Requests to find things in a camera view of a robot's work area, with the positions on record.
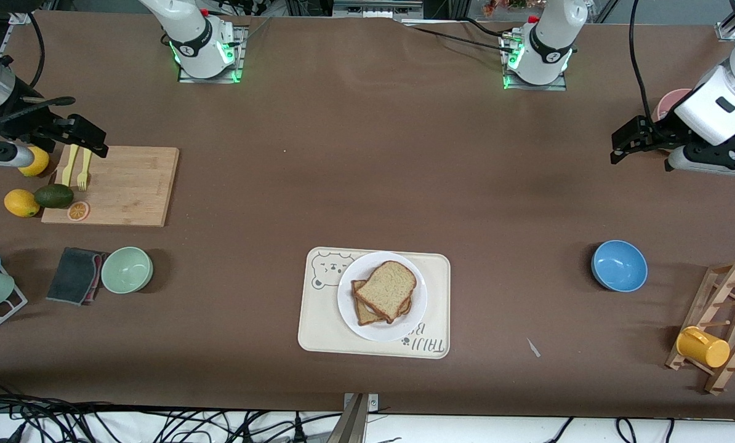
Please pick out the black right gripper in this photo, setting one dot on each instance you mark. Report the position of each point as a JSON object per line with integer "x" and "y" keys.
{"x": 28, "y": 122}

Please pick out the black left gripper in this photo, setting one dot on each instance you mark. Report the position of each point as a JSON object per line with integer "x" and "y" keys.
{"x": 662, "y": 133}

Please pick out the plain bread slice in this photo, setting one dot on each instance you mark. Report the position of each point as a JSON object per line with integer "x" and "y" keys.
{"x": 389, "y": 289}

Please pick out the white round plate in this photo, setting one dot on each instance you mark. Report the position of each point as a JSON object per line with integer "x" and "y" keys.
{"x": 349, "y": 301}

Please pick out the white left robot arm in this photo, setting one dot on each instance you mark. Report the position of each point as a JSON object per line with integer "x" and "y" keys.
{"x": 549, "y": 37}

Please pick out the yellow plastic knife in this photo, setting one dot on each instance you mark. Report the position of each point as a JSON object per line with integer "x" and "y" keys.
{"x": 69, "y": 169}

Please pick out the yellow plastic fork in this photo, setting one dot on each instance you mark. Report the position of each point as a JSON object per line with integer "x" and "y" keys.
{"x": 84, "y": 169}

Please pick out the yellow lemon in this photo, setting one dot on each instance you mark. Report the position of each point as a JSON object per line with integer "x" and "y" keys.
{"x": 21, "y": 203}
{"x": 40, "y": 165}

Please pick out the pink ribbed bowl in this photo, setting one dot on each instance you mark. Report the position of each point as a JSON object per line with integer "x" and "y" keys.
{"x": 672, "y": 101}

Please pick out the green avocado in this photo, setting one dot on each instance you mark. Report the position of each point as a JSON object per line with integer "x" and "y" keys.
{"x": 53, "y": 195}

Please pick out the orange slice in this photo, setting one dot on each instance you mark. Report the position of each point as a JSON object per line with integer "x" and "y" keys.
{"x": 78, "y": 211}

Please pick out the wooden cutting board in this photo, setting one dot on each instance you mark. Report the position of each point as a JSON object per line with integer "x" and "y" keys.
{"x": 133, "y": 184}

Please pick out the blue bowl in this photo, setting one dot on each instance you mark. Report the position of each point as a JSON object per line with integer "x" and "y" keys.
{"x": 618, "y": 266}

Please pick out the folded grey pink cloth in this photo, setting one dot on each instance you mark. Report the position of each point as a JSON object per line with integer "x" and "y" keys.
{"x": 72, "y": 274}

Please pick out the mint green bowl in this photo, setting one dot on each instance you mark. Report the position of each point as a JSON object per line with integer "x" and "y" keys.
{"x": 126, "y": 269}

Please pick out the wooden mug rack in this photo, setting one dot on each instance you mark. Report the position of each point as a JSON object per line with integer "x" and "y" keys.
{"x": 721, "y": 289}

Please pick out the yellow mug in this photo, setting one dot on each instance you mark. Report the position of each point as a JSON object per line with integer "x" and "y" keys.
{"x": 703, "y": 347}

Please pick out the grey tape scrap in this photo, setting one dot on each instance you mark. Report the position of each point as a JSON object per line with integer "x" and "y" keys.
{"x": 533, "y": 347}

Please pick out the grey equipment box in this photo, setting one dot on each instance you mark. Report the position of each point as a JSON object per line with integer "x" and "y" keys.
{"x": 377, "y": 7}

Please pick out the cream bear print tray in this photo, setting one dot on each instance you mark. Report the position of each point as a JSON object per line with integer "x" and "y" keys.
{"x": 318, "y": 326}

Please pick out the bread slice under egg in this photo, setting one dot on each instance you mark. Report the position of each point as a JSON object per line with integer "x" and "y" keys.
{"x": 362, "y": 312}

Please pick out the aluminium corner bracket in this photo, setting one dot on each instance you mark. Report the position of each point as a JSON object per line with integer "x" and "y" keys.
{"x": 726, "y": 31}
{"x": 21, "y": 16}

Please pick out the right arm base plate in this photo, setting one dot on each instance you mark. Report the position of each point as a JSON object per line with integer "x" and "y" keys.
{"x": 235, "y": 61}

